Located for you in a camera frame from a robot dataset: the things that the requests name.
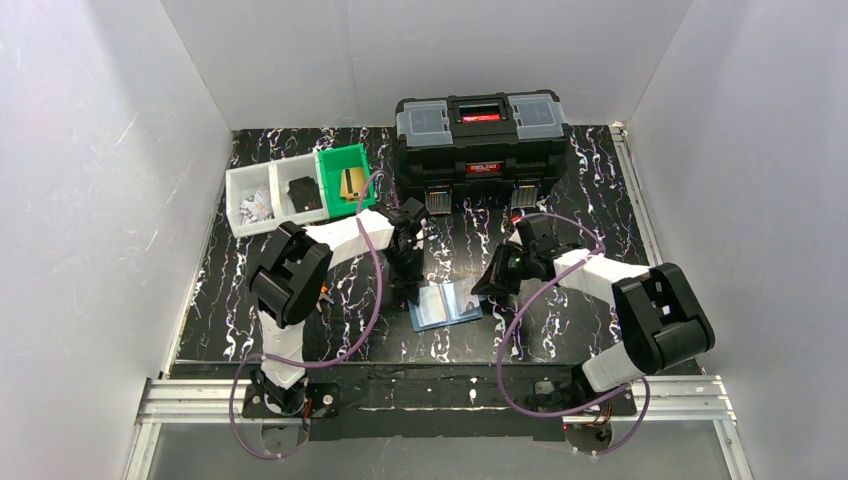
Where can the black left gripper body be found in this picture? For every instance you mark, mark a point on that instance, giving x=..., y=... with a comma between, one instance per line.
x=406, y=263

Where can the green plastic bin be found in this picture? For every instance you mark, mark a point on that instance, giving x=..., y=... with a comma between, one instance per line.
x=331, y=163

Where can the white bin with patterned cards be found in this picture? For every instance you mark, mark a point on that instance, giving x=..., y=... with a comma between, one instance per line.
x=239, y=183

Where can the patterned card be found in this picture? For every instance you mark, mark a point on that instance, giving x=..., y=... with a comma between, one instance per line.
x=460, y=302

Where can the yellow black handled pliers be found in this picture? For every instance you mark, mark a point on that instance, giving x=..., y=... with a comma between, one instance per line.
x=324, y=300

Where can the black toolbox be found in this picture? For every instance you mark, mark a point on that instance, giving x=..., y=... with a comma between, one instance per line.
x=512, y=148

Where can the white bin with black card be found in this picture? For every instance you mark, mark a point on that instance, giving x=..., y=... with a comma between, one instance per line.
x=287, y=169

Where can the gold card in green bin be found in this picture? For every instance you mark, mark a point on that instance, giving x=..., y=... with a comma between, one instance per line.
x=352, y=183

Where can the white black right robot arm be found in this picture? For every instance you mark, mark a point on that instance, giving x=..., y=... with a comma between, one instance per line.
x=662, y=323

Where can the patterned cards in white bin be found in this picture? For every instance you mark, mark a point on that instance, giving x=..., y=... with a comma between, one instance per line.
x=256, y=207

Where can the blue leather card holder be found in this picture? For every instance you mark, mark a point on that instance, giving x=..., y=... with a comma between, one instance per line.
x=432, y=313

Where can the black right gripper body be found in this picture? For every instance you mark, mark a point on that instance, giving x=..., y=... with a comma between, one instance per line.
x=501, y=273

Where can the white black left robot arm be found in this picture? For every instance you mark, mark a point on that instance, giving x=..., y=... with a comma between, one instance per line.
x=286, y=286

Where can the black card in white bin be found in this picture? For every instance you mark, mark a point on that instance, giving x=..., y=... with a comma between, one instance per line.
x=304, y=194

